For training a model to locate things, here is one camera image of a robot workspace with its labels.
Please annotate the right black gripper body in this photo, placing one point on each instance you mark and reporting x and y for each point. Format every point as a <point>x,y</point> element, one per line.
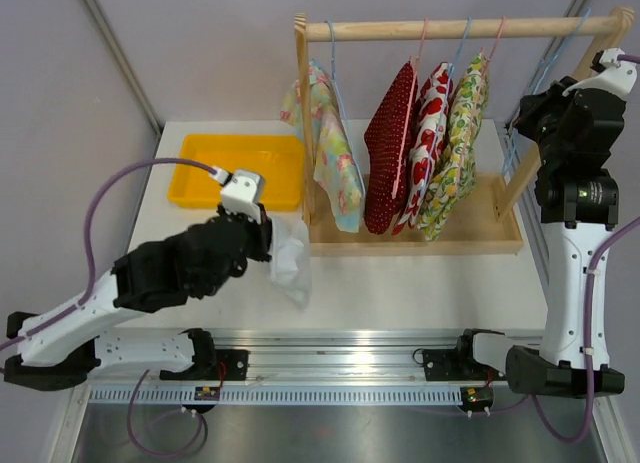
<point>542,120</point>

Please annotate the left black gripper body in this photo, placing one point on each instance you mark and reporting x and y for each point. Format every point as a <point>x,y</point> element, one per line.
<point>256,248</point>

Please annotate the white skirt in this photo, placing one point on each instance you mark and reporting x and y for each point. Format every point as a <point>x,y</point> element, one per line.
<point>290,265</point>

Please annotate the lemon print skirt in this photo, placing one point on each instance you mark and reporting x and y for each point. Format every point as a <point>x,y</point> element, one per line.
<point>438,204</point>

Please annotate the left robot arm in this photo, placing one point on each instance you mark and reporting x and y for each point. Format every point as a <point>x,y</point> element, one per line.
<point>77,340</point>

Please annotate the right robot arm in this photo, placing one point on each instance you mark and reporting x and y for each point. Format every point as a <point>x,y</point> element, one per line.
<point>579,203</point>

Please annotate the wooden clothes rack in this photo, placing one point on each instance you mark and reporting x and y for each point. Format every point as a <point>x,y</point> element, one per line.
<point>484,222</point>

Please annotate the red poppy print garment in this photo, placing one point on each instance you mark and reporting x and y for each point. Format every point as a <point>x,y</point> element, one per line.
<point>428,142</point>

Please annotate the pastel floral garment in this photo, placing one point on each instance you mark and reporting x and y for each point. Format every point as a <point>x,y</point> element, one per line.
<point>347,217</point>

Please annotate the red polka dot garment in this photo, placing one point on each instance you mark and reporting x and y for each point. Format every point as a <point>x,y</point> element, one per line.
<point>383,139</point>

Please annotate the aluminium rail frame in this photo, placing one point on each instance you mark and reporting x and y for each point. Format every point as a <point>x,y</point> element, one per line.
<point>368,315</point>

